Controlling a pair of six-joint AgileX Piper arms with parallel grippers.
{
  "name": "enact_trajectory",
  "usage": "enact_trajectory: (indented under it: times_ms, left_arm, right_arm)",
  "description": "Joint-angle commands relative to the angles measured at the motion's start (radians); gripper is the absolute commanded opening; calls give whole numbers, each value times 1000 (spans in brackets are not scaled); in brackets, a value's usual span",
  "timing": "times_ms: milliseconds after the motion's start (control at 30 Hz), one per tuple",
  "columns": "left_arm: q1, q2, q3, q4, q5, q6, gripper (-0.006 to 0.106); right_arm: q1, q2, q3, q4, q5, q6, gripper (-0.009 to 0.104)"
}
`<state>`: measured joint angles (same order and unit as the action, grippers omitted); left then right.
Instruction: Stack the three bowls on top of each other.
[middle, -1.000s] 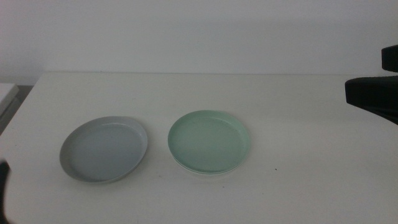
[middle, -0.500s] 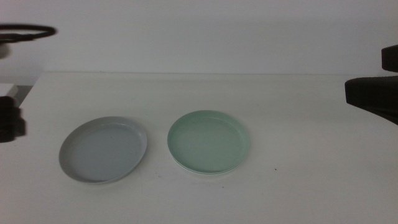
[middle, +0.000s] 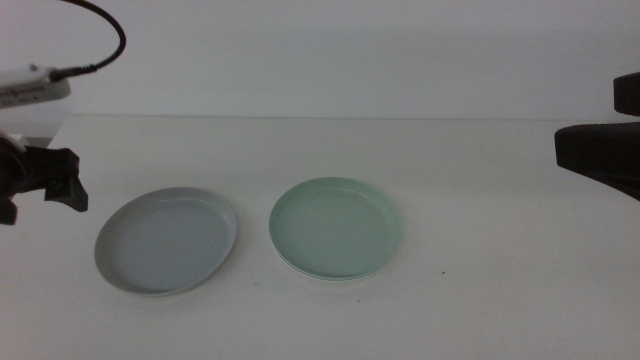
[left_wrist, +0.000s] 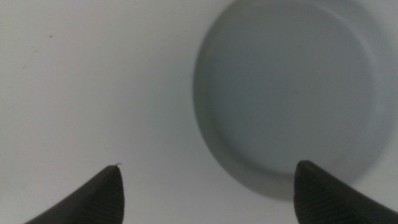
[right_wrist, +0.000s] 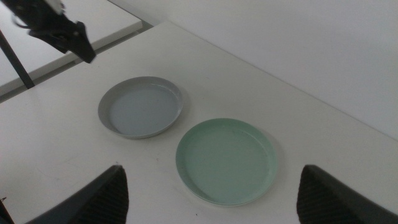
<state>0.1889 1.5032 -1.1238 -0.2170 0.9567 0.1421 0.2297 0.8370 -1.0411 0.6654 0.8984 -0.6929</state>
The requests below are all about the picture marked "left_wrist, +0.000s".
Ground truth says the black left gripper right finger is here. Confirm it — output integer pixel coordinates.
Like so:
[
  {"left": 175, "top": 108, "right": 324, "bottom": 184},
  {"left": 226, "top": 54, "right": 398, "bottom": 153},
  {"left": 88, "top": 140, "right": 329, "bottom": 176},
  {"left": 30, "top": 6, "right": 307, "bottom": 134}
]
[{"left": 293, "top": 160, "right": 398, "bottom": 224}]

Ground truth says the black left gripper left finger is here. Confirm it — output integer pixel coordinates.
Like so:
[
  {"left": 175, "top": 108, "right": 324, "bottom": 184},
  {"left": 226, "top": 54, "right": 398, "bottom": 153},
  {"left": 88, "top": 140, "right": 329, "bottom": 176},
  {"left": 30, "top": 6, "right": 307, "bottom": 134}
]
[{"left": 24, "top": 164, "right": 125, "bottom": 224}]

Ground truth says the grey-blue shallow bowl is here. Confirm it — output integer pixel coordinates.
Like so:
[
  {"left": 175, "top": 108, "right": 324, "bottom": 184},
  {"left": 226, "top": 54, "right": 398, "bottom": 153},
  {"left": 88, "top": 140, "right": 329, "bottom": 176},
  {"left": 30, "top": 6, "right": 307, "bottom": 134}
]
[{"left": 192, "top": 0, "right": 398, "bottom": 202}]

